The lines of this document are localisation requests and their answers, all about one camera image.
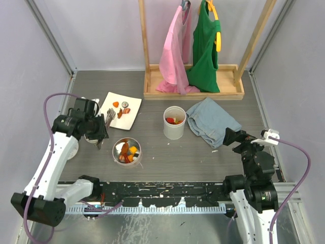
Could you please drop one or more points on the wooden clothes rack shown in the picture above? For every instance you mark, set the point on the wooden clothes rack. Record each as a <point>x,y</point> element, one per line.
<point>189,67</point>

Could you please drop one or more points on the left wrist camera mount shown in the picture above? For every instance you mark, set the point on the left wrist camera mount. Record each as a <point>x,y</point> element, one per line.
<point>96,107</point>

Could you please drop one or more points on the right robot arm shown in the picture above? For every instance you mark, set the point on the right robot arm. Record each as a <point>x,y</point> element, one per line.
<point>252,193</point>

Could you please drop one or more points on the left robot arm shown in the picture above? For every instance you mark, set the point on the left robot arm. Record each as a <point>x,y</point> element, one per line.
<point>40,202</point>

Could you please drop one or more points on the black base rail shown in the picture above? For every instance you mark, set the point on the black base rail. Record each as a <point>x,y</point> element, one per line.
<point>161,194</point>

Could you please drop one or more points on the green hanging tank top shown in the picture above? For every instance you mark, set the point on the green hanging tank top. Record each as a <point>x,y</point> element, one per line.
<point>203,73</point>

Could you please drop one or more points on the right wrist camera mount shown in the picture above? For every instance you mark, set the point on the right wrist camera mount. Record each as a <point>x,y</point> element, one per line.
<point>267,138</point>

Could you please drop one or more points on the white square plate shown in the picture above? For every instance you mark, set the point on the white square plate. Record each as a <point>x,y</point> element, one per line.
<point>127,120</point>

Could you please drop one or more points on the grey clothes hanger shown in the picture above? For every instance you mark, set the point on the grey clothes hanger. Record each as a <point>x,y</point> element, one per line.
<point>184,4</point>

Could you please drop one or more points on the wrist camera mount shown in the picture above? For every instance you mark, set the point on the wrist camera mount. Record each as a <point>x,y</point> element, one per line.
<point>267,138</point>
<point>96,107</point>

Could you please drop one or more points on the blue denim shorts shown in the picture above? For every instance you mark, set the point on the blue denim shorts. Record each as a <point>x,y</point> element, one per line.
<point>209,121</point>

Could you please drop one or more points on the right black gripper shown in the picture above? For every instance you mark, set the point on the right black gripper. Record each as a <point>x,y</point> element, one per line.
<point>230,135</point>

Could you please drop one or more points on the tall white cylinder container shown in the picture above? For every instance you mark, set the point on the tall white cylinder container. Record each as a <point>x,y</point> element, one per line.
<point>174,132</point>

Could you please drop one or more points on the metal tongs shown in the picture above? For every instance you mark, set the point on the metal tongs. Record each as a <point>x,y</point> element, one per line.
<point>109,117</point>

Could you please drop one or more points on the flat metal inner lid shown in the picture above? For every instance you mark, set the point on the flat metal inner lid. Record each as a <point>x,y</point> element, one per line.
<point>73,152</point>

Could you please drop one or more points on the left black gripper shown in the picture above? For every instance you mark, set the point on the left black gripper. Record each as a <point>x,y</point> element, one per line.
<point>101,133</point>

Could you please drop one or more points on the orange food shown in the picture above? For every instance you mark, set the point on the orange food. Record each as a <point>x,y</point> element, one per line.
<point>173,121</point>

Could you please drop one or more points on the pink hanging shirt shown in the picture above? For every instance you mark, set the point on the pink hanging shirt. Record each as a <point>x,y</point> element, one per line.
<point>175,54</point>

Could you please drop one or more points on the pink metal bowl container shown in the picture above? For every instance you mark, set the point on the pink metal bowl container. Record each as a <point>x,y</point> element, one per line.
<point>132,142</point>

